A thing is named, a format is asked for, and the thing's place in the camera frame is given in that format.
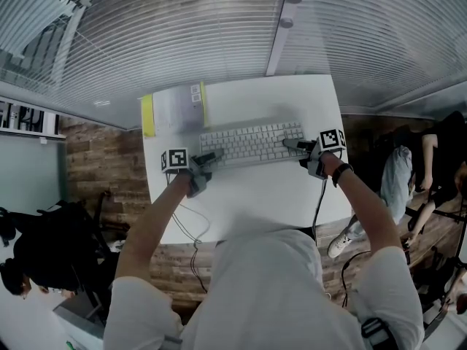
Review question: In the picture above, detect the person's white shirt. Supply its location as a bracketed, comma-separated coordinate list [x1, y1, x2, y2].
[103, 213, 426, 350]

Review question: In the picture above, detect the person's left forearm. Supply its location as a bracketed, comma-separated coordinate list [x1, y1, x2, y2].
[113, 170, 194, 282]

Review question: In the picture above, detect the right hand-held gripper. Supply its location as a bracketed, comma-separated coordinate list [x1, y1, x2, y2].
[282, 127, 347, 179]

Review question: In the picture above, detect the black wristwatch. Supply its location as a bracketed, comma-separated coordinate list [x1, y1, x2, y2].
[331, 163, 355, 188]

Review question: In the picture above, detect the grey strap buckle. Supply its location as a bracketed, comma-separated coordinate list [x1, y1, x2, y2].
[360, 316, 390, 350]

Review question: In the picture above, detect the white box with yellow tape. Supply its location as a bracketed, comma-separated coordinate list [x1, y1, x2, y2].
[140, 81, 211, 139]

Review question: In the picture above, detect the person's right forearm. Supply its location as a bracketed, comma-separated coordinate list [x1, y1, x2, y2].
[322, 150, 403, 257]

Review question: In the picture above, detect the black cable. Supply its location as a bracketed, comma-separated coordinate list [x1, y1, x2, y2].
[340, 250, 371, 308]
[190, 238, 209, 294]
[311, 177, 328, 248]

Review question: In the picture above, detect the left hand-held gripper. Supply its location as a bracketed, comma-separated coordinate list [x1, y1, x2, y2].
[160, 147, 225, 199]

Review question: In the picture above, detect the white desk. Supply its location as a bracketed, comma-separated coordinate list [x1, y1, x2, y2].
[140, 74, 351, 246]

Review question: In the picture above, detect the metal door frame post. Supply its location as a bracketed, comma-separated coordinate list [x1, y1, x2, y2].
[265, 0, 293, 77]

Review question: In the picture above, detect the white keyboard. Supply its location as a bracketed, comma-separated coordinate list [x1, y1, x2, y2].
[199, 122, 311, 168]

